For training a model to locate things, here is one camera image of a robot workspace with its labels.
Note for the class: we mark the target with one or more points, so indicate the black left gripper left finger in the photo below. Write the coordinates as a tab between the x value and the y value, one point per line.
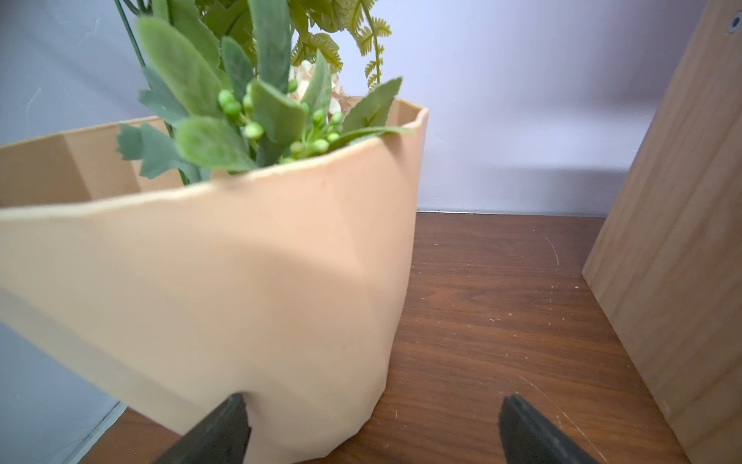
221	437

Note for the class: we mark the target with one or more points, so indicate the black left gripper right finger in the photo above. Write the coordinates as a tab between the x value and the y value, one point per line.
528	437

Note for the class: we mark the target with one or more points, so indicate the wooden two-tier shelf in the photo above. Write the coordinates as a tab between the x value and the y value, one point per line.
666	265

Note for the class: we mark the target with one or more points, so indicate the beige paper plant pot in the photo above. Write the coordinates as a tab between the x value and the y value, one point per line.
285	285

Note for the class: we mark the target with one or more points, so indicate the green artificial flower plant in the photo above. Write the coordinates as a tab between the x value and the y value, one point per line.
244	85

